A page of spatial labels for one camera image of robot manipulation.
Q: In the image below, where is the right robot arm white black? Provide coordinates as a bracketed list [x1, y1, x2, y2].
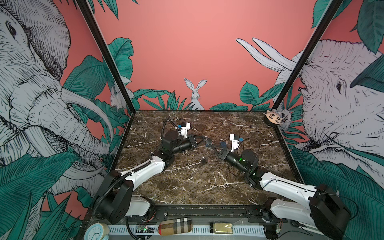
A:
[206, 139, 352, 240]

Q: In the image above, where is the cartoon face sticker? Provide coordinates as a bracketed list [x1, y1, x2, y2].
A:
[264, 109, 284, 125]

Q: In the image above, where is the plaid cylindrical case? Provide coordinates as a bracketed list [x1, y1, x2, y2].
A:
[158, 218, 193, 236]

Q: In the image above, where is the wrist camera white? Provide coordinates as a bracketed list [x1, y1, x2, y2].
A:
[178, 122, 191, 139]
[230, 134, 244, 152]

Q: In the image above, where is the black front rail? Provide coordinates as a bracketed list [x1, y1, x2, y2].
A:
[86, 204, 328, 224]

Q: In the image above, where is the small circuit board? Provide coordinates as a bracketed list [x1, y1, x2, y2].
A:
[136, 225, 156, 234]

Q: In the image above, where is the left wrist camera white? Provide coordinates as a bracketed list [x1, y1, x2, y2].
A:
[178, 122, 191, 139]

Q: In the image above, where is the gold rectangular box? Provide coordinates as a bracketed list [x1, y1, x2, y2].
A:
[210, 222, 234, 235]

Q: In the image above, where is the white round clock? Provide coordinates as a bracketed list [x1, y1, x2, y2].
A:
[84, 223, 109, 240]

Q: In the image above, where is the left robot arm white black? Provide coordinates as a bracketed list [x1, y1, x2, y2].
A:
[92, 123, 206, 224]

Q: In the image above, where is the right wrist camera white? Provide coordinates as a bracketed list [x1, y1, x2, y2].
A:
[230, 134, 244, 152]

